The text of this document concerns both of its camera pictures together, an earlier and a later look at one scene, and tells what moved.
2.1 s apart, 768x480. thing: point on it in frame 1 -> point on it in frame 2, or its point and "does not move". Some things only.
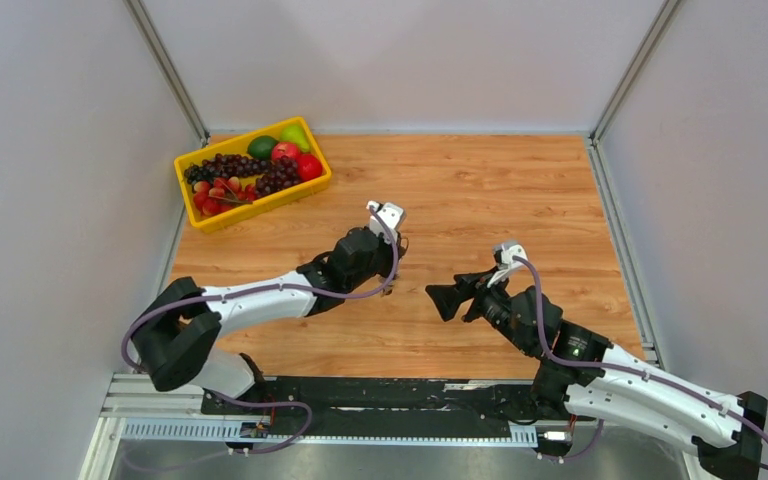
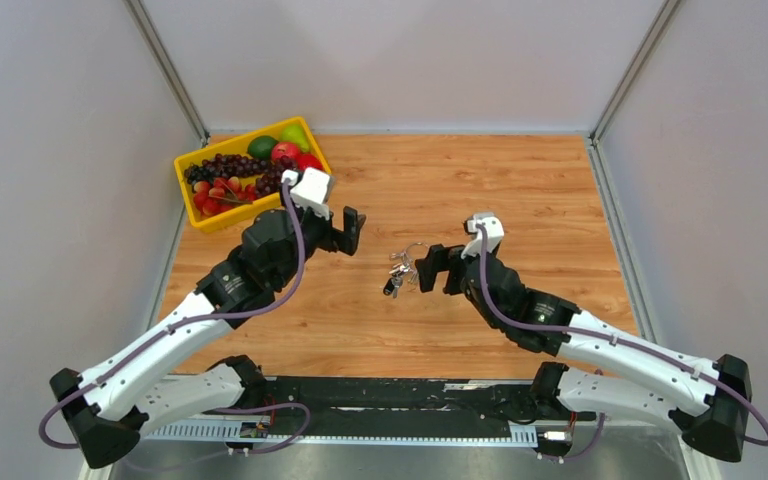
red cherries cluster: x=222 y=194 does not move
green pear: x=293 y=133 does not move
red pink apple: x=285 y=149 does not move
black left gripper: x=387 y=270 -> x=334 y=238
